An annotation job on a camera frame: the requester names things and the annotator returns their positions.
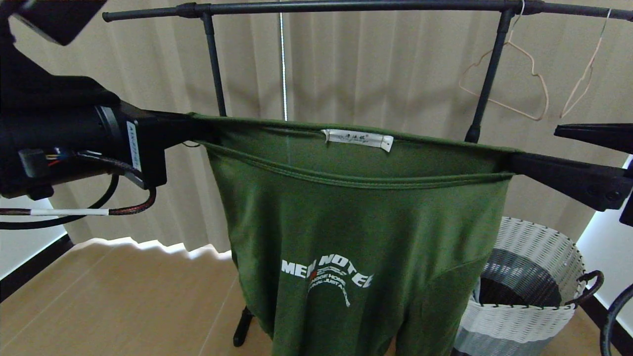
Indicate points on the black clothes rack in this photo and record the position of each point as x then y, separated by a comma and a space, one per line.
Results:
346, 6

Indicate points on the pink clothes hanger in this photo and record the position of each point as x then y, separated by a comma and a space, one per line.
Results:
572, 98
547, 99

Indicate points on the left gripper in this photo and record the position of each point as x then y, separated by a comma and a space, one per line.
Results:
153, 133

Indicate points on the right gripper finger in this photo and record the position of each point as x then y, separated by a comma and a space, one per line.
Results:
603, 136
583, 180

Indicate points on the beige curtain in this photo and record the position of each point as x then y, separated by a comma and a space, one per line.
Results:
371, 74

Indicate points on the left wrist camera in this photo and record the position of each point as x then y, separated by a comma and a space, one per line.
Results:
59, 20

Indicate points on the white laundry basket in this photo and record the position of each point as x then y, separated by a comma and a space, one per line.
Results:
534, 247

